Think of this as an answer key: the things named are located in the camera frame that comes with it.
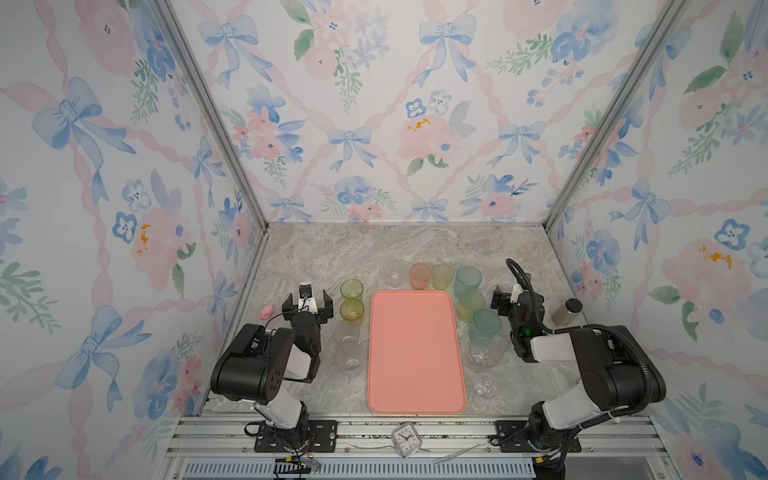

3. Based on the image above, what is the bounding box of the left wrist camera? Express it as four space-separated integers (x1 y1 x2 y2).
298 283 315 308

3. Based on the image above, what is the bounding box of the jar with black lid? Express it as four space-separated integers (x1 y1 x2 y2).
551 298 583 327

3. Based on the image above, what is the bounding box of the clear plastic stick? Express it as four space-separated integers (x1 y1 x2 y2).
433 443 486 465

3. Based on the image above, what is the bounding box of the small clear glass front right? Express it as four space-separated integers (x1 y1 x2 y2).
471 373 499 399

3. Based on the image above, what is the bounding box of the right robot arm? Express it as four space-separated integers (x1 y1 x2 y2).
491 288 667 452

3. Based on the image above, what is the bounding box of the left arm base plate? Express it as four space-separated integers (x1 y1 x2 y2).
244 420 339 453

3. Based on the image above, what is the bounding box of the green glass cup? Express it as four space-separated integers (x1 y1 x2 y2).
340 279 364 299

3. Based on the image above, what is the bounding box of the light green textured cup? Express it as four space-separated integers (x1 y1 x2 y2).
431 263 455 291

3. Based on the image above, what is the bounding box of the tall teal textured cup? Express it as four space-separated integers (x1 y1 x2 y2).
453 266 483 299

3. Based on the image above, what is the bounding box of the yellow-green textured cup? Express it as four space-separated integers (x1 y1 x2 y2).
457 290 485 323

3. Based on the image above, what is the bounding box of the clear textured cup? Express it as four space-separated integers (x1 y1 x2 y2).
469 337 503 368

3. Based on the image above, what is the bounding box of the pink toy pig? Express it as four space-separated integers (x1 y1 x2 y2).
259 305 275 320

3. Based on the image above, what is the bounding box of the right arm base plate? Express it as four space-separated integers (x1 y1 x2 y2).
489 420 570 453

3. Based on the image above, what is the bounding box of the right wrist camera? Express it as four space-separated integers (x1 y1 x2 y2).
510 283 523 303

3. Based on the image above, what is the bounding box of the orange textured cup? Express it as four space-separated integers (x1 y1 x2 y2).
409 263 432 290

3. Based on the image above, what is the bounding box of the pink plastic tray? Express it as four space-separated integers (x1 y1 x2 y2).
367 290 467 416

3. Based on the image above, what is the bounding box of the aluminium rail frame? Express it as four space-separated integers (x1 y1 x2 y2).
155 412 680 479

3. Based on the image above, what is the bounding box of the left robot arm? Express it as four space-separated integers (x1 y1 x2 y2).
210 283 334 438

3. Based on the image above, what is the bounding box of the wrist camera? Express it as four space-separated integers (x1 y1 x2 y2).
510 283 523 303
298 283 315 308

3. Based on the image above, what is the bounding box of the small white clock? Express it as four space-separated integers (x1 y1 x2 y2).
391 422 423 458

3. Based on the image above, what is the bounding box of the small clear glass back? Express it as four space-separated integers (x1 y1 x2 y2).
383 262 406 290

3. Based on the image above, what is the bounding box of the small clear glass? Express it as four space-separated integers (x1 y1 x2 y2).
383 262 406 290
471 373 499 399

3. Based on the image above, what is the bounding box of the clear glass cup lower left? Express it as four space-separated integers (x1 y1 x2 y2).
334 340 366 377

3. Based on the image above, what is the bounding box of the yellow glass cup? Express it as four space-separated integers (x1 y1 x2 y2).
340 299 365 322

